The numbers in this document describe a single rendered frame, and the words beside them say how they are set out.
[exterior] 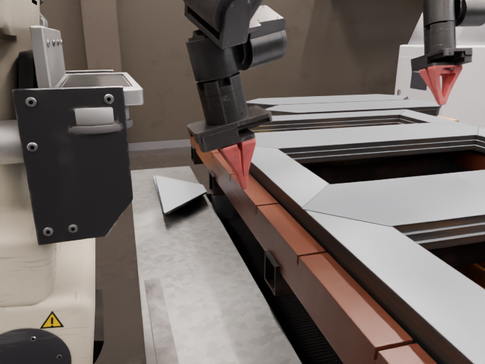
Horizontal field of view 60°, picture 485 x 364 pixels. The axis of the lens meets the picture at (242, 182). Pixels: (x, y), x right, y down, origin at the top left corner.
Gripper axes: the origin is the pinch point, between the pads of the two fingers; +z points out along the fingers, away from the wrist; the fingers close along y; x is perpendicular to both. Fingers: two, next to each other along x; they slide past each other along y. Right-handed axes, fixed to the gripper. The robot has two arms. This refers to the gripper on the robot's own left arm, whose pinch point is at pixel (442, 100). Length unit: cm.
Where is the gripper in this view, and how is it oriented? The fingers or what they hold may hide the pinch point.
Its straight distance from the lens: 94.8
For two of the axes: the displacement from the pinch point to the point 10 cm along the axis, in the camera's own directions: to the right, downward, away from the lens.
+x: -9.6, 1.0, -2.6
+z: 0.8, 9.9, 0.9
